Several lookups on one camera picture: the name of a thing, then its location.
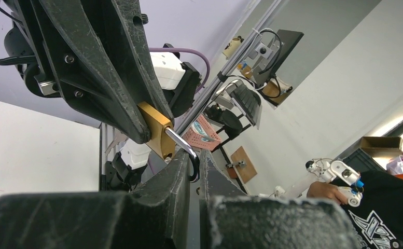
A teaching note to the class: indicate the aluminium rail frame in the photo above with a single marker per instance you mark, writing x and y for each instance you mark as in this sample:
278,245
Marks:
202,99

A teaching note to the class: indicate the wooden board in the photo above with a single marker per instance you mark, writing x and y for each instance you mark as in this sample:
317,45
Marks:
244,167

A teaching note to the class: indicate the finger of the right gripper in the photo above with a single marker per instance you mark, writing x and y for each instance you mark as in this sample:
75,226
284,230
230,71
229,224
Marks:
119,27

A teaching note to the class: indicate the black computer monitor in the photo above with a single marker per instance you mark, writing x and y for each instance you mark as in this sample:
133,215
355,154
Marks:
272,55

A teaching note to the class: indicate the person in black shirt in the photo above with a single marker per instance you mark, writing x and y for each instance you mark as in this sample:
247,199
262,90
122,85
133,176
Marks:
378,220

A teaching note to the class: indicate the brass padlock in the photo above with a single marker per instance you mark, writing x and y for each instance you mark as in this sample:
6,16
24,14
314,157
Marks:
164,139

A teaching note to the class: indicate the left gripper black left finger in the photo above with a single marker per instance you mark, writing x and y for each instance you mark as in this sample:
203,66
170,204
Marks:
154,215

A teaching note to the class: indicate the pink plastic basket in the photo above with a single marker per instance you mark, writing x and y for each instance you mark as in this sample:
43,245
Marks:
201,135

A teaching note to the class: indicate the small white robot device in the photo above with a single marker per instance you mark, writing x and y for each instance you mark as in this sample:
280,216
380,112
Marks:
327,170

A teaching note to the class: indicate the black keyboard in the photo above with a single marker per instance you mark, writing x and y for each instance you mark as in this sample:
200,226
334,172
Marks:
246,100

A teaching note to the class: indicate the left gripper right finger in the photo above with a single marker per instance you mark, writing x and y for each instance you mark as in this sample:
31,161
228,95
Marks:
229,218

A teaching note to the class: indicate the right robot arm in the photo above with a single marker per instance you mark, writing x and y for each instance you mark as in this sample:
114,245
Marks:
94,55

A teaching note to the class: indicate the cardboard box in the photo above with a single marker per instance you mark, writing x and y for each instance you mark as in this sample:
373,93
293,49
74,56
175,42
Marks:
382,147

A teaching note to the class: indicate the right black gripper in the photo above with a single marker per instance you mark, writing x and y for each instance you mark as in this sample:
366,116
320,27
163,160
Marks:
57,52

